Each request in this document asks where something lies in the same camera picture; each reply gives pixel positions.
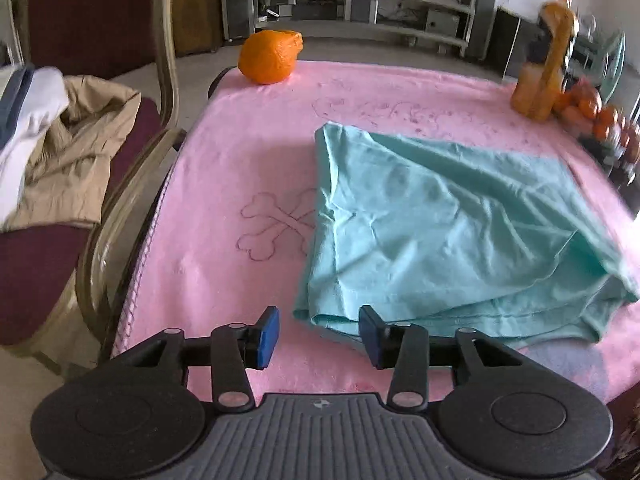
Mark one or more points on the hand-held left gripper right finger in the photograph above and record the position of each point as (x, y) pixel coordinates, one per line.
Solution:
(371, 340)

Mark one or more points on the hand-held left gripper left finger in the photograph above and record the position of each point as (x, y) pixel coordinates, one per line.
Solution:
(267, 340)

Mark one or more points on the teal t-shirt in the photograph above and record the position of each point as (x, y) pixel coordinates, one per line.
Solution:
(440, 225)

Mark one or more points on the pink printed blanket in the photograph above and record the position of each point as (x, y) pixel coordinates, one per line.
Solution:
(240, 160)

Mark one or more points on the beige garment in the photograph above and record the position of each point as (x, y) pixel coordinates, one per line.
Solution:
(75, 160)

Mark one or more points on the large bumpy orange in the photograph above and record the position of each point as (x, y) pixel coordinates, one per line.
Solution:
(267, 57)

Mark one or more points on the metal fruit tray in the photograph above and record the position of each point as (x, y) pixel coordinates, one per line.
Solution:
(612, 165)

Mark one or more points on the pile of oranges and apples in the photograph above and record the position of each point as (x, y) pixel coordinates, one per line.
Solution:
(600, 120)

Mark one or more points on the orange juice bottle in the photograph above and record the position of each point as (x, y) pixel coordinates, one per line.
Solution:
(547, 70)

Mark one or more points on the white garment with blue trim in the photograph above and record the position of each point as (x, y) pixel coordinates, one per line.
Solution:
(30, 120)

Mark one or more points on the grey speaker box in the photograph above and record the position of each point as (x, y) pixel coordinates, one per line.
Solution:
(361, 10)

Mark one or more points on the black cabinet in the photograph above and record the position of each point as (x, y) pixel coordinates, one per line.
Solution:
(510, 40)

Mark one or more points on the wooden cabinet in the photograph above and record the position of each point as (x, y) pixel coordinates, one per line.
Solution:
(197, 15)

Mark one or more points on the metal frame stand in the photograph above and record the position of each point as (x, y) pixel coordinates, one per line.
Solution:
(607, 55)

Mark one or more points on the maroon chair with gold frame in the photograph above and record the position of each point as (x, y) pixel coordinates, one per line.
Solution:
(85, 15)

